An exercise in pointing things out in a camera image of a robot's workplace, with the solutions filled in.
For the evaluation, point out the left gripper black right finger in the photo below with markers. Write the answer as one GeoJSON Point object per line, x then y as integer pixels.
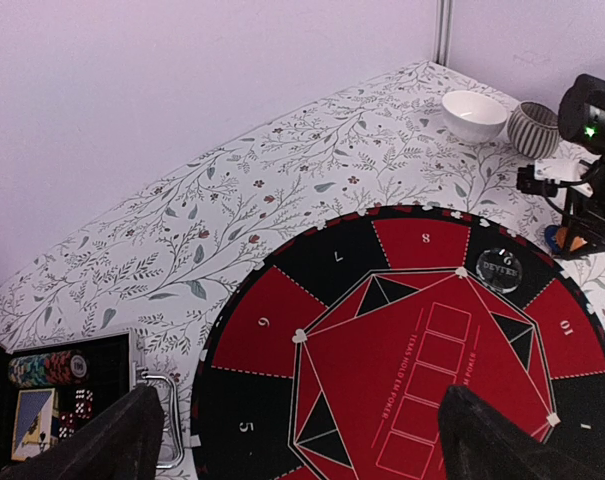
{"type": "Point", "coordinates": [478, 442]}

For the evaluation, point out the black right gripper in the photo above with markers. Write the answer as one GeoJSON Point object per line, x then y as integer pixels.
{"type": "Point", "coordinates": [585, 216]}

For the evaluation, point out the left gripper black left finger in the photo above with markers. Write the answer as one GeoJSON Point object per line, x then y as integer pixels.
{"type": "Point", "coordinates": [122, 442]}

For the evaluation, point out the orange big blind button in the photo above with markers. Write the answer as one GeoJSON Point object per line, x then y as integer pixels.
{"type": "Point", "coordinates": [566, 240]}

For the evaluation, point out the clear dealer button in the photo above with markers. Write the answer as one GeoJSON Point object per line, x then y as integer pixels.
{"type": "Point", "coordinates": [499, 270]}

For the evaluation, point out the blue small blind button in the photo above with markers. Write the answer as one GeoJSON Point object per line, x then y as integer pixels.
{"type": "Point", "coordinates": [551, 239]}

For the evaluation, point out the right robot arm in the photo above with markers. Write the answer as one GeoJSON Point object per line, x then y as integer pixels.
{"type": "Point", "coordinates": [581, 121]}

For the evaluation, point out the red dice in case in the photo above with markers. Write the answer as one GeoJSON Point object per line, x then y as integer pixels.
{"type": "Point", "coordinates": [75, 409]}

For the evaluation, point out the chip row in case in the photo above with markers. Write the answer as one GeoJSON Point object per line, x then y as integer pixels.
{"type": "Point", "coordinates": [62, 368]}

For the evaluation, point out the card deck in case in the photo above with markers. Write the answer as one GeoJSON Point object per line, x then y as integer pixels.
{"type": "Point", "coordinates": [36, 423]}

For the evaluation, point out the aluminium poker chip case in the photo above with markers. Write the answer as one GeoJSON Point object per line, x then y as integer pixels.
{"type": "Point", "coordinates": [115, 365]}

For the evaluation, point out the striped grey mug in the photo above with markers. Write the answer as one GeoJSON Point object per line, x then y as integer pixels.
{"type": "Point", "coordinates": [533, 130]}

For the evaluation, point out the white ceramic bowl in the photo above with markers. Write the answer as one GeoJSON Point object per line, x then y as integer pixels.
{"type": "Point", "coordinates": [473, 117]}

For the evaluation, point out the round red black poker mat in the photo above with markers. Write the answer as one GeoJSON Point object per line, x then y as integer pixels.
{"type": "Point", "coordinates": [331, 360]}

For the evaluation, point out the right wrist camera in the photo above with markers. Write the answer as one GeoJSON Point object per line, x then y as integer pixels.
{"type": "Point", "coordinates": [554, 174]}

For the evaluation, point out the right aluminium corner post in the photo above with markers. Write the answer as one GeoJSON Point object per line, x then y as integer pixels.
{"type": "Point", "coordinates": [443, 32]}

